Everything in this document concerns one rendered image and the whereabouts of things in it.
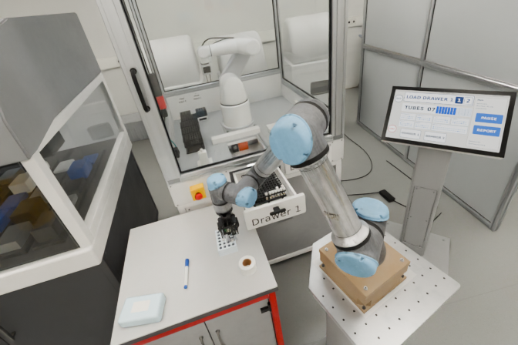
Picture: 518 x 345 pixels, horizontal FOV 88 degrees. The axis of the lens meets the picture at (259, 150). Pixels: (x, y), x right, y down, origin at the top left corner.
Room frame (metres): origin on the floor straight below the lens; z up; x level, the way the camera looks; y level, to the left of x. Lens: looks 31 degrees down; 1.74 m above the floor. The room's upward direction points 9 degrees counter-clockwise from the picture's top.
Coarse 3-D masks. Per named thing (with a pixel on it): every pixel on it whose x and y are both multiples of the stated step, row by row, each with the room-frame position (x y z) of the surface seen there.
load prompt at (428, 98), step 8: (408, 96) 1.32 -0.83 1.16; (416, 96) 1.30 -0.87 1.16; (424, 96) 1.28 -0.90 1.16; (432, 96) 1.26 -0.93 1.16; (440, 96) 1.24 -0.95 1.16; (448, 96) 1.22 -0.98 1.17; (456, 96) 1.20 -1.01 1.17; (464, 96) 1.18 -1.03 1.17; (472, 96) 1.17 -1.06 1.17; (448, 104) 1.20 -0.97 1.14; (456, 104) 1.18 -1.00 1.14; (464, 104) 1.16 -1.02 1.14; (472, 104) 1.14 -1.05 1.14
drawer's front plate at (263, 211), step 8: (280, 200) 0.92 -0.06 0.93; (288, 200) 0.91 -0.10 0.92; (296, 200) 0.92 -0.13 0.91; (304, 200) 0.93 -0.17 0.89; (256, 208) 0.89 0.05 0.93; (264, 208) 0.89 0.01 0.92; (272, 208) 0.90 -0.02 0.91; (280, 208) 0.91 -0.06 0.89; (288, 208) 0.91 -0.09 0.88; (296, 208) 0.92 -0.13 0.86; (304, 208) 0.93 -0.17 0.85; (248, 216) 0.87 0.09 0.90; (256, 216) 0.88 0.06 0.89; (264, 216) 0.89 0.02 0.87; (280, 216) 0.90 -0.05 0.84; (288, 216) 0.91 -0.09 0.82; (248, 224) 0.87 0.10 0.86; (264, 224) 0.89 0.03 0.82
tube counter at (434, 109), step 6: (432, 108) 1.22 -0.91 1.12; (438, 108) 1.21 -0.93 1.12; (444, 108) 1.19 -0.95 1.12; (450, 108) 1.18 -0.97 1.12; (456, 108) 1.17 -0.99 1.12; (462, 108) 1.15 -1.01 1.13; (468, 108) 1.14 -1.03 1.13; (444, 114) 1.17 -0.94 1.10; (450, 114) 1.16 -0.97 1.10; (456, 114) 1.15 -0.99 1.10; (462, 114) 1.13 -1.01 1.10; (468, 114) 1.12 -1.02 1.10
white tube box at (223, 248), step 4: (216, 232) 0.91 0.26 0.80; (216, 236) 0.88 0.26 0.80; (220, 236) 0.88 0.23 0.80; (232, 236) 0.87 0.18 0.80; (220, 240) 0.86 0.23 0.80; (220, 244) 0.84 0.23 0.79; (224, 244) 0.83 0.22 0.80; (228, 244) 0.83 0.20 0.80; (232, 244) 0.83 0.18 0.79; (236, 244) 0.82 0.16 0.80; (220, 248) 0.82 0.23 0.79; (224, 248) 0.81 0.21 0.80; (228, 248) 0.81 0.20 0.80; (232, 248) 0.81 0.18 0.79; (236, 248) 0.81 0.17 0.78; (220, 252) 0.80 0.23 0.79; (224, 252) 0.80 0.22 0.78; (228, 252) 0.81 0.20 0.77; (232, 252) 0.81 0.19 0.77
